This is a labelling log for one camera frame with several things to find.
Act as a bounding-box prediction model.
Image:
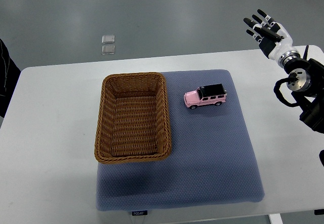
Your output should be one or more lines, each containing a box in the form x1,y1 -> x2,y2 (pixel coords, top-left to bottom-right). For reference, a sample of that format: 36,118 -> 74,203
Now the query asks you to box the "upper floor socket plate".
102,35 -> 115,44

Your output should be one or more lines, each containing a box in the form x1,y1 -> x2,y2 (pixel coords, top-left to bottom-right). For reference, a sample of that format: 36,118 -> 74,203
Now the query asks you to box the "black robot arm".
273,46 -> 323,133

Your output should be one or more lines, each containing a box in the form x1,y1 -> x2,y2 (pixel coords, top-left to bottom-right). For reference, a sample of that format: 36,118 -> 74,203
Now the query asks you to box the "black object at left edge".
0,40 -> 21,118

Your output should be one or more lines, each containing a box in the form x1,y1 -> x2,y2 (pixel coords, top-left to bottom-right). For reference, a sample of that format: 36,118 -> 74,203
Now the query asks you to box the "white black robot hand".
244,9 -> 300,67

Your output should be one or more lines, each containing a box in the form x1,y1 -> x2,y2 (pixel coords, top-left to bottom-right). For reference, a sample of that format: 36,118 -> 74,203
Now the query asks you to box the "brown wicker basket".
94,72 -> 172,164

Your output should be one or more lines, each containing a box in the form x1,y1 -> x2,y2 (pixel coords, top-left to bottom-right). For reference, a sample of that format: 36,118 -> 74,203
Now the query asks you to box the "pink toy car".
183,84 -> 227,109

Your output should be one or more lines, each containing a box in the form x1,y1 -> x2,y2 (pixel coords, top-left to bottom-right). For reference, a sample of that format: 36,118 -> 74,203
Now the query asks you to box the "blue quilted mat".
96,69 -> 264,211

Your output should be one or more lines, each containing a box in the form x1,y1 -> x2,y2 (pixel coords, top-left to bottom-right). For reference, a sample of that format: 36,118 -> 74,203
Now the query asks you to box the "white table leg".
268,213 -> 283,224

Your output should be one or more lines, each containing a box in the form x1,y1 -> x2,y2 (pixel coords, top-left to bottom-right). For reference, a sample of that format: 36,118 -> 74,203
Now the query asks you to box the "black mat label tag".
132,210 -> 148,216

